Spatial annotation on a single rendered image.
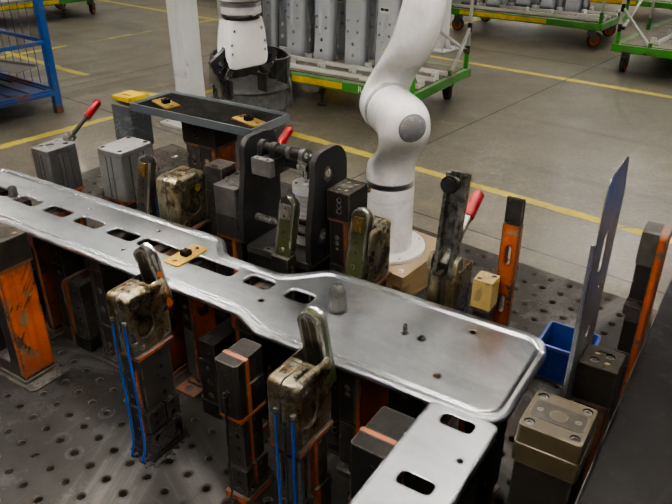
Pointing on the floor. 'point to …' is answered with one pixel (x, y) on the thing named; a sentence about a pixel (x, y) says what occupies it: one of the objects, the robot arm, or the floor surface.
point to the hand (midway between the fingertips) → (246, 90)
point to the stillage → (15, 93)
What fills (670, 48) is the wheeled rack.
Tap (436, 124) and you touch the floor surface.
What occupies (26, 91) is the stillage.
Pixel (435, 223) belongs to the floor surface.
